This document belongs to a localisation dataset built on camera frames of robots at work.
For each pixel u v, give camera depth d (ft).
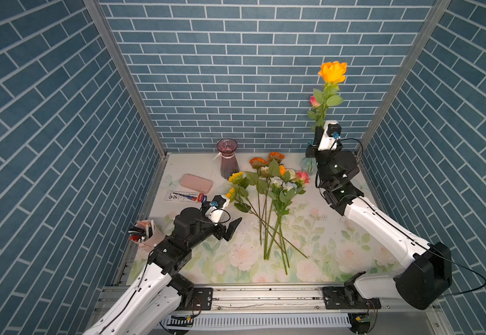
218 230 2.07
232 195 3.16
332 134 1.82
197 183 3.52
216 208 1.97
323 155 2.00
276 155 3.55
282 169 3.54
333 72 1.86
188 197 3.30
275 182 3.33
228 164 3.32
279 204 3.15
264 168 3.45
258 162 3.55
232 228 2.10
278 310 2.38
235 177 3.41
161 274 1.59
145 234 2.65
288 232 2.99
